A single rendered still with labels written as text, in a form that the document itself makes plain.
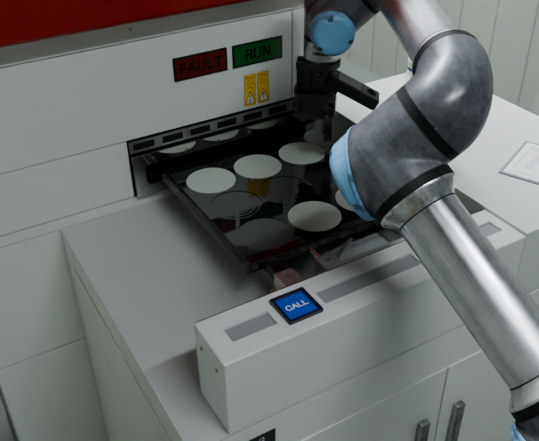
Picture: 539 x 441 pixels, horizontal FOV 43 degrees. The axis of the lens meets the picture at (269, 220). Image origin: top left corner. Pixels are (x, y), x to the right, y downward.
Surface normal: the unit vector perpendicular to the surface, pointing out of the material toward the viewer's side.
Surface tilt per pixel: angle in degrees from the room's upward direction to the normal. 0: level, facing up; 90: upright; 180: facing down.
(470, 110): 67
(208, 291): 0
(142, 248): 0
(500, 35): 90
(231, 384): 90
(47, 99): 90
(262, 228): 0
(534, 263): 90
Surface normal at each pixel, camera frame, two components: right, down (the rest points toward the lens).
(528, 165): -0.01, -0.82
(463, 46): 0.07, -0.61
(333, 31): 0.04, 0.57
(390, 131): -0.52, -0.10
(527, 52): -0.86, 0.30
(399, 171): -0.33, -0.12
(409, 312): 0.50, 0.48
